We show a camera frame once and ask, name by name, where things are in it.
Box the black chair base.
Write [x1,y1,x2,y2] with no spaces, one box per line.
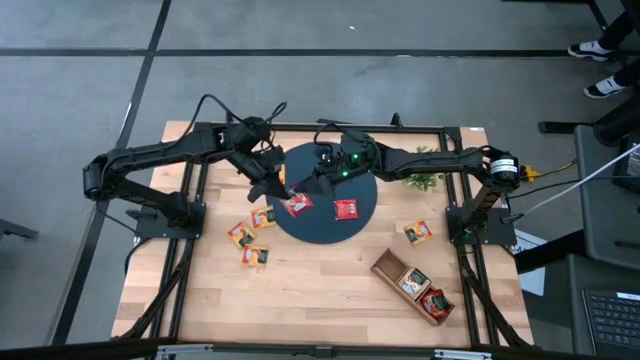
[538,97,640,147]

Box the dark grey laptop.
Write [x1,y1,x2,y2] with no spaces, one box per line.
[569,254,640,359]

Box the dark furniture leg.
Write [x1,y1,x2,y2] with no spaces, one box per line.
[0,217,40,241]

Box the grey desk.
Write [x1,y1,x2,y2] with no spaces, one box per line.
[573,124,640,271]

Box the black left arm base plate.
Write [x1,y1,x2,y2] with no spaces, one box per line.
[133,198,207,240]

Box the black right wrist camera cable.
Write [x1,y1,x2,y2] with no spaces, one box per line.
[313,122,346,151]

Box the beige vanilla tea packet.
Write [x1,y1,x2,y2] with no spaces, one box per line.
[397,267,432,300]

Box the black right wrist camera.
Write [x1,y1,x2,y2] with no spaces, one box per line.
[317,145,352,182]

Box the black desk leg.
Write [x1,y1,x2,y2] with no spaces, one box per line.
[514,229,586,274]

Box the person's shoe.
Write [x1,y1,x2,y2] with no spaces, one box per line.
[567,39,614,64]
[583,74,626,100]

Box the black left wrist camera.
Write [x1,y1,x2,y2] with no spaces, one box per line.
[230,115,275,151]

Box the white cable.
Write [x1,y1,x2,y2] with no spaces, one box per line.
[522,143,640,217]

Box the wooden three-compartment tea box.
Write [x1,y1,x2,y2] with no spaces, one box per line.
[369,248,456,328]

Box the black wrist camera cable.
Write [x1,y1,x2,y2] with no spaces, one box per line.
[313,122,346,151]
[177,93,289,151]

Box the round dark blue woven placemat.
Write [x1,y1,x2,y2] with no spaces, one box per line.
[264,141,379,246]

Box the white paper sheet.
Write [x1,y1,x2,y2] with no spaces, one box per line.
[513,228,547,297]

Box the yellow power cable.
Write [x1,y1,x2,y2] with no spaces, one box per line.
[519,158,577,184]

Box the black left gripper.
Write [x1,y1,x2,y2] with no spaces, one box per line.
[227,143,297,204]

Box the black left wrist camera cable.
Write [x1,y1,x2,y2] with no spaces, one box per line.
[177,93,289,151]

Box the person's leg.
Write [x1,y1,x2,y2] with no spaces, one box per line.
[614,57,640,89]
[597,7,639,49]

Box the black power cable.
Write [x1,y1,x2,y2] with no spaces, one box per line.
[504,174,640,201]

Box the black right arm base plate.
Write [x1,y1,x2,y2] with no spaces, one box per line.
[445,205,517,247]

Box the silver bracket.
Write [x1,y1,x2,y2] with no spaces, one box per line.
[155,343,214,360]
[433,349,494,360]

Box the green plant in white pot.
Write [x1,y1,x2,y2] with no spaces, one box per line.
[401,145,447,193]

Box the black crossbar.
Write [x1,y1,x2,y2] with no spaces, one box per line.
[0,338,640,360]

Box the red strawberry tea packet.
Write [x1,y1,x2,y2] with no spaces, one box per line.
[333,198,360,222]
[282,192,315,219]
[420,288,454,322]

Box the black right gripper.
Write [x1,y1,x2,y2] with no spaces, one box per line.
[299,131,384,200]

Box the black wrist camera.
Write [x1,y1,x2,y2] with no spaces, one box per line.
[230,115,275,151]
[317,145,352,182]

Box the black electronic device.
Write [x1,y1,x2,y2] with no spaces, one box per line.
[612,132,640,194]

